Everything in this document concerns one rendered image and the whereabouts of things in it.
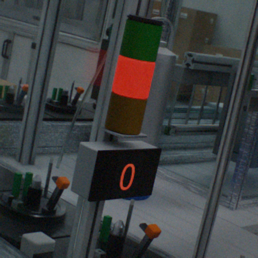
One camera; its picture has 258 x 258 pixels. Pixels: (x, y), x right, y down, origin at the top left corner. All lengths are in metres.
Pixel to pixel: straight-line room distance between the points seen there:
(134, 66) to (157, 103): 1.03
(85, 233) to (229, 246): 0.86
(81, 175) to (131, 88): 0.13
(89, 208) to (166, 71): 1.00
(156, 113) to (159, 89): 0.07
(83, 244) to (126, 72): 0.26
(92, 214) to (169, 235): 0.80
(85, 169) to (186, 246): 0.85
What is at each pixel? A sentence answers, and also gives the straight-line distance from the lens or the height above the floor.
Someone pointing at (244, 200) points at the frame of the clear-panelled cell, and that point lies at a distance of 2.14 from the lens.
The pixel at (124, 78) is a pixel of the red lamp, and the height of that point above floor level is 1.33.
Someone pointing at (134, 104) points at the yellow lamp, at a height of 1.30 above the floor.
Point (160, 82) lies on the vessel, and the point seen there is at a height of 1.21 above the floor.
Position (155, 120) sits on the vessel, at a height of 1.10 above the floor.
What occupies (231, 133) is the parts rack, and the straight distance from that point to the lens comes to 1.28.
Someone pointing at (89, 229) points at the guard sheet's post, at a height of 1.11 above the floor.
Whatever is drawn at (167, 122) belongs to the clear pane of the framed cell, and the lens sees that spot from 2.27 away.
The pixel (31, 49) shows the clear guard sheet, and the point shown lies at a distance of 0.83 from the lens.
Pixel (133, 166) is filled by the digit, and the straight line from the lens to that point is 0.93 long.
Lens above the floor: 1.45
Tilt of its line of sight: 11 degrees down
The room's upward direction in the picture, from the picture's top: 12 degrees clockwise
